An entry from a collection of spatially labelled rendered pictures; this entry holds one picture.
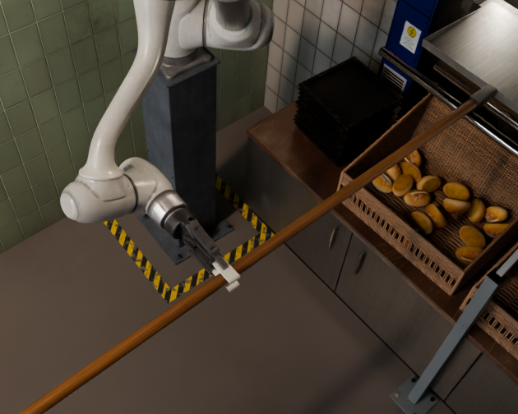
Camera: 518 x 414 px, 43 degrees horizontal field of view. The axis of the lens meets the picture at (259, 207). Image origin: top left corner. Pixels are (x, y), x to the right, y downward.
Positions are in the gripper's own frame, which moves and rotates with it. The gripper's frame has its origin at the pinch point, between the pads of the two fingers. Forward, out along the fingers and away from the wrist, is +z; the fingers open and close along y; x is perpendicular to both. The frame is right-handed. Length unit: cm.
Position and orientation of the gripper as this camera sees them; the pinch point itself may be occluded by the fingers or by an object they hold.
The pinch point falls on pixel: (226, 274)
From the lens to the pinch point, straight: 157.0
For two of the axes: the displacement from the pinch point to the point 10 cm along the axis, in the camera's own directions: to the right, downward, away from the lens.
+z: 6.4, 6.4, -4.2
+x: -7.7, 4.9, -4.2
